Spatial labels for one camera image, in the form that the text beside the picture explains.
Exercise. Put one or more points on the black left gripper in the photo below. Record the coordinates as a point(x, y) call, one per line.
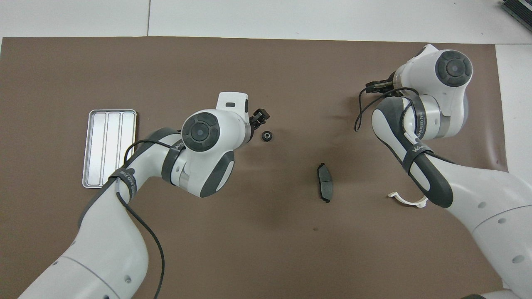
point(254, 123)

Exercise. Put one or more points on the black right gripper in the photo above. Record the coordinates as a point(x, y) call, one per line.
point(380, 87)

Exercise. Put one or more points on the large black bearing gear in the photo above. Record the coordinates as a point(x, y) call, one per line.
point(266, 136)

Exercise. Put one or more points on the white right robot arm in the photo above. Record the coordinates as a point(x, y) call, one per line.
point(478, 195)

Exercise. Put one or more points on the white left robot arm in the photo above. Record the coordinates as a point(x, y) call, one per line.
point(108, 249)

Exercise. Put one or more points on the silver metal tray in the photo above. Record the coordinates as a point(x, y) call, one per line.
point(108, 149)

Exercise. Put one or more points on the grey brake pad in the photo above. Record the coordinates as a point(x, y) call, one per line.
point(325, 182)

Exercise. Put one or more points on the brown paper mat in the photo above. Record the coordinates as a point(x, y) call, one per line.
point(249, 228)

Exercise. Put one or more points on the white curved plastic clip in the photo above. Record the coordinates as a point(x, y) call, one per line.
point(405, 201)

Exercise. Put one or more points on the dark ribbed metal device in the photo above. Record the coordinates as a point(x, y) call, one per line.
point(519, 12)

